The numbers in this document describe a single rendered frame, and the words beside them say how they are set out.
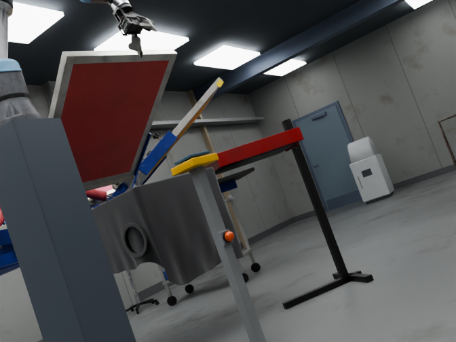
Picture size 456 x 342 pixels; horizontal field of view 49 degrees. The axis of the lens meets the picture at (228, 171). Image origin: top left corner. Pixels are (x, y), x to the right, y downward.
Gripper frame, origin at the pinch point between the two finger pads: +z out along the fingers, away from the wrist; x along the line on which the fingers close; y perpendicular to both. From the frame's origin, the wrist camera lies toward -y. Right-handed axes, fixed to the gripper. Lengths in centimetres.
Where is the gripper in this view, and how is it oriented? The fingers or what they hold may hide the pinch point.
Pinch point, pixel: (150, 45)
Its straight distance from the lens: 215.1
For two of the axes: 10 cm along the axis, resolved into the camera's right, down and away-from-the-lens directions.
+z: 5.2, 8.1, -2.8
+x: 5.2, -5.6, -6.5
